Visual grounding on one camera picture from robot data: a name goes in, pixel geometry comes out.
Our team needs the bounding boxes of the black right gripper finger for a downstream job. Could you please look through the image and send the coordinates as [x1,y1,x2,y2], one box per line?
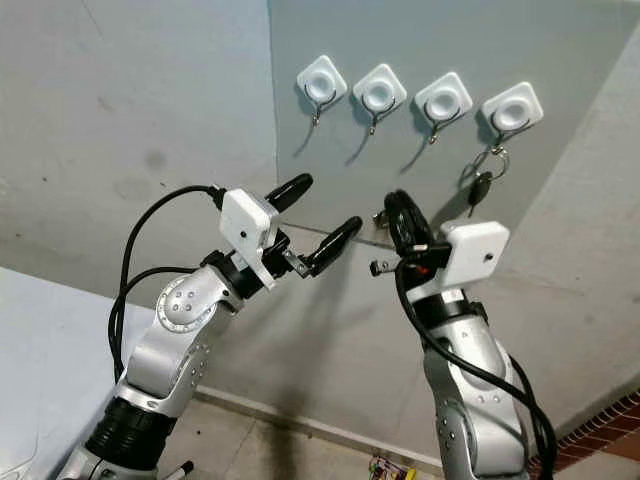
[382,189,437,253]

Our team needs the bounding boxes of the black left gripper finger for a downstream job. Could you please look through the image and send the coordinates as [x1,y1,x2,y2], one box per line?
[305,216,364,279]
[265,173,314,213]

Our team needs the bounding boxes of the small yellow wheeled toy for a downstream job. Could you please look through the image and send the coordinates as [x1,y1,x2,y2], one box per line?
[368,455,416,480]

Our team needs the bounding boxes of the white table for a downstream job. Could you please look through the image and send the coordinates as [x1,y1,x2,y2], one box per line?
[0,266,133,480]

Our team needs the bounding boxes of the white rod with black tip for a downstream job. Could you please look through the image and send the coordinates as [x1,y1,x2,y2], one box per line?
[160,460,196,479]

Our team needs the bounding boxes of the red brick ledge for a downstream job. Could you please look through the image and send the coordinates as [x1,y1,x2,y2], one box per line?
[525,388,640,479]

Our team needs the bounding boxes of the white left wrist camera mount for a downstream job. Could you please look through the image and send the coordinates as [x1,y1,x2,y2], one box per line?
[219,188,281,293]

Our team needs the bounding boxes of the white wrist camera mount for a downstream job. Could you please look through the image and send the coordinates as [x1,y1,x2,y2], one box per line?
[219,188,281,293]
[443,220,512,293]

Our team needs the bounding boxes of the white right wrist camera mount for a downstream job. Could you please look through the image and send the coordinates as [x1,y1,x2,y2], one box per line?
[443,220,512,293]

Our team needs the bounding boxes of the black fob key with ring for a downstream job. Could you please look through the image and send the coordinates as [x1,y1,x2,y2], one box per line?
[465,145,511,219]

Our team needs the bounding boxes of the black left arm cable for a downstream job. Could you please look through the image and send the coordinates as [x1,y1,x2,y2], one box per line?
[110,258,226,381]
[110,184,229,386]

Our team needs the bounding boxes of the white square wall hook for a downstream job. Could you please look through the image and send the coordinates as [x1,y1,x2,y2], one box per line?
[296,54,349,127]
[352,63,409,136]
[414,71,473,145]
[481,81,545,149]

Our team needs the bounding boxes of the grey wall board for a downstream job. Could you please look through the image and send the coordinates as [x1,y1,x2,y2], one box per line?
[268,0,640,253]

